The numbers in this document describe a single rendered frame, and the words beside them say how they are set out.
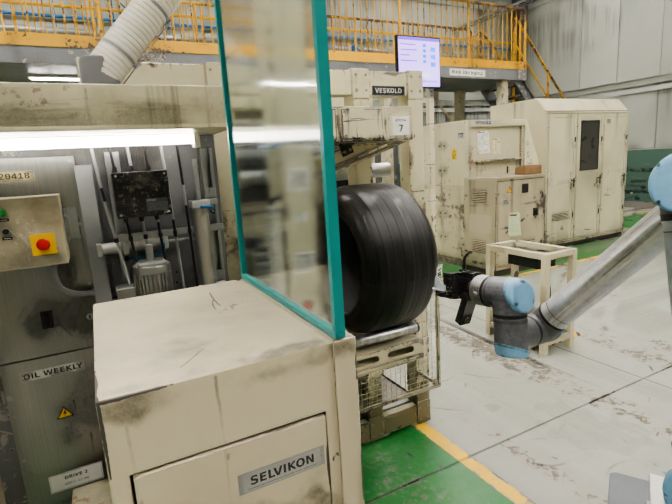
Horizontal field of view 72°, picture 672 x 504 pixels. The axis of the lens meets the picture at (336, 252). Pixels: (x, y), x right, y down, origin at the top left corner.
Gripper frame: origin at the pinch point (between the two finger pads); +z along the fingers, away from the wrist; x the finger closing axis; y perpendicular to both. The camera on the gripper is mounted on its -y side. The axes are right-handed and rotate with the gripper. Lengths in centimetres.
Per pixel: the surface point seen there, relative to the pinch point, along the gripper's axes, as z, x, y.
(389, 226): 10.2, 9.0, 23.0
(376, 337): 24.0, 11.0, -18.0
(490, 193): 305, -338, 32
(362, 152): 62, -15, 56
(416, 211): 12.4, -4.6, 26.9
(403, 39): 301, -227, 210
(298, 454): -53, 73, -9
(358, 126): 47, -6, 65
